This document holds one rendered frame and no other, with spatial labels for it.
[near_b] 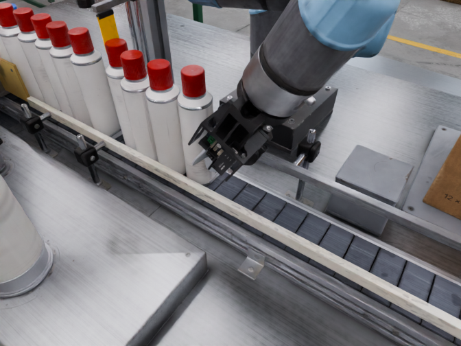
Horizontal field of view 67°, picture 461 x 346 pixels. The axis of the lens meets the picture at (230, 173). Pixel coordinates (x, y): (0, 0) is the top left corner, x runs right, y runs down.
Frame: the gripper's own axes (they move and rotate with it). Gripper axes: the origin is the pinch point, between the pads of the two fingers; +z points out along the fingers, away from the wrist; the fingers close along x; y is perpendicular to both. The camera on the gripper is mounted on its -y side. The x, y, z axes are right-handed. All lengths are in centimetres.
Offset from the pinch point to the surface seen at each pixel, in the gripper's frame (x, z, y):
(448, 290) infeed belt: 34.8, -13.5, -2.2
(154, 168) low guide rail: -6.8, 6.8, 4.8
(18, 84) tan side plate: -41.8, 23.3, 4.2
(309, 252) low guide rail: 18.3, -7.1, 4.8
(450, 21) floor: 49, 77, -367
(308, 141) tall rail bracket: 8.1, -9.4, -8.6
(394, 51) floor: 27, 90, -273
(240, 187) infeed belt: 5.8, 3.0, -2.2
